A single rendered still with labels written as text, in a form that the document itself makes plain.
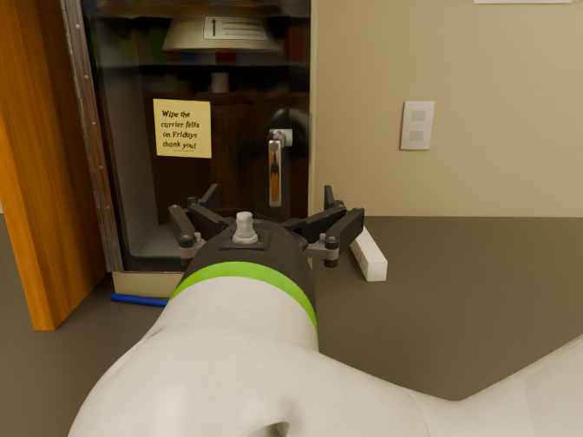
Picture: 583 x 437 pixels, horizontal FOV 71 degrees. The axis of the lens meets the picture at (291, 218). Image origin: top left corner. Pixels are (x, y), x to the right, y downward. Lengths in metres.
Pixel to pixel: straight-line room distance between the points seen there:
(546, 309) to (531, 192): 0.50
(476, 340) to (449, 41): 0.68
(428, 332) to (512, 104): 0.66
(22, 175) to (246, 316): 0.48
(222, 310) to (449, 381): 0.41
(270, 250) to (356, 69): 0.80
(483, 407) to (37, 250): 0.57
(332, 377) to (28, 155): 0.53
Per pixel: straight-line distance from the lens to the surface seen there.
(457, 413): 0.20
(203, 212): 0.42
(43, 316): 0.69
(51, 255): 0.67
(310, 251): 0.35
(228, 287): 0.21
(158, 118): 0.60
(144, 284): 0.71
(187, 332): 0.17
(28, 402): 0.58
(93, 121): 0.63
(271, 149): 0.52
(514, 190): 1.18
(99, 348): 0.63
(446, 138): 1.08
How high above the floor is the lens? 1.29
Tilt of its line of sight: 21 degrees down
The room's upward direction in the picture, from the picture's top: straight up
